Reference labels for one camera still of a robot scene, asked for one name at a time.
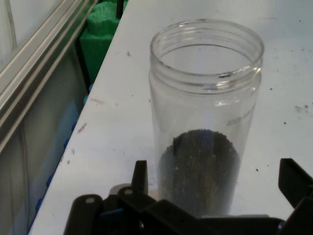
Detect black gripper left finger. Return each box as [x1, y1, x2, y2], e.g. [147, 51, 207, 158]
[63, 160, 211, 235]

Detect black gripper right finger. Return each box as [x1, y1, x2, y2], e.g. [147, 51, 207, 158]
[278, 158, 313, 235]

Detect black granules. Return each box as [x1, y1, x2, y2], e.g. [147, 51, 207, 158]
[157, 129, 242, 218]

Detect clear plastic jar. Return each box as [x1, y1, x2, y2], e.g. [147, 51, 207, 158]
[148, 19, 266, 218]

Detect green foam block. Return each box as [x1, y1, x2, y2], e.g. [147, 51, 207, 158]
[79, 0, 129, 85]

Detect aluminium wall rail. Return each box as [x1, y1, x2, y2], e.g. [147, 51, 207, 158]
[0, 0, 98, 154]

